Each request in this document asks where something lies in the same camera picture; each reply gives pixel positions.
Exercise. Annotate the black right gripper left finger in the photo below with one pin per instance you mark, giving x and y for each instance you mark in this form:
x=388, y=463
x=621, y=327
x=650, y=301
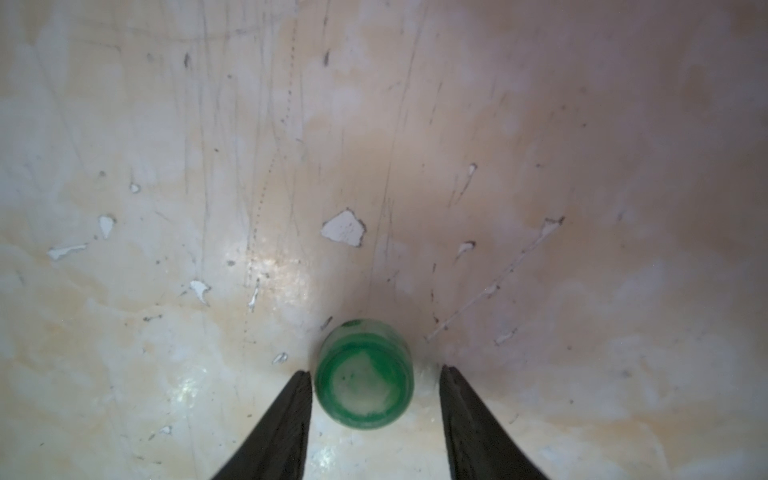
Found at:
x=277, y=446

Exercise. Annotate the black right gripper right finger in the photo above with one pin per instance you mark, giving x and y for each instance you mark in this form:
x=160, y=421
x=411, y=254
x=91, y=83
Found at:
x=477, y=445

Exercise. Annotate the green paint jar lid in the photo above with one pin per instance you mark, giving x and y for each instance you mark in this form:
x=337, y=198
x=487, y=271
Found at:
x=364, y=378

